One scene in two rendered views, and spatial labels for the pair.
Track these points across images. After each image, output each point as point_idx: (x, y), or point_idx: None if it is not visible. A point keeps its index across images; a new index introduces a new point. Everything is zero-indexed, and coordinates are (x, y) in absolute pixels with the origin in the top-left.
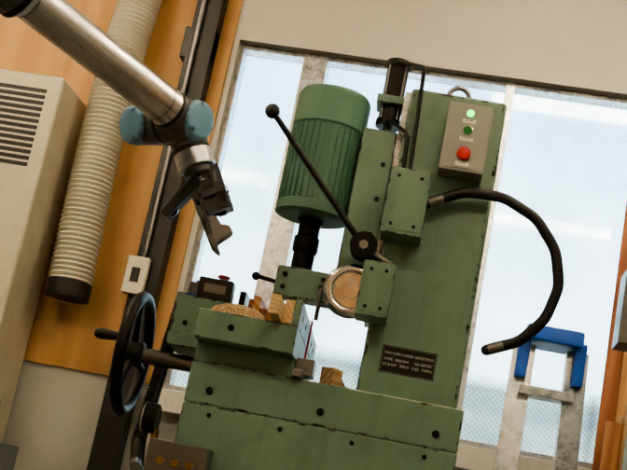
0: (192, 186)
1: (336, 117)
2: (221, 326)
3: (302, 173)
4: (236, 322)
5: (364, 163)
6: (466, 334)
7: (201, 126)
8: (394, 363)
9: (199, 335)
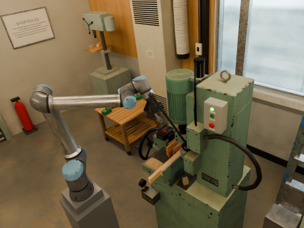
0: (148, 104)
1: (174, 92)
2: (147, 170)
3: (169, 111)
4: (150, 170)
5: (188, 109)
6: (227, 178)
7: (130, 105)
8: (206, 178)
9: (144, 170)
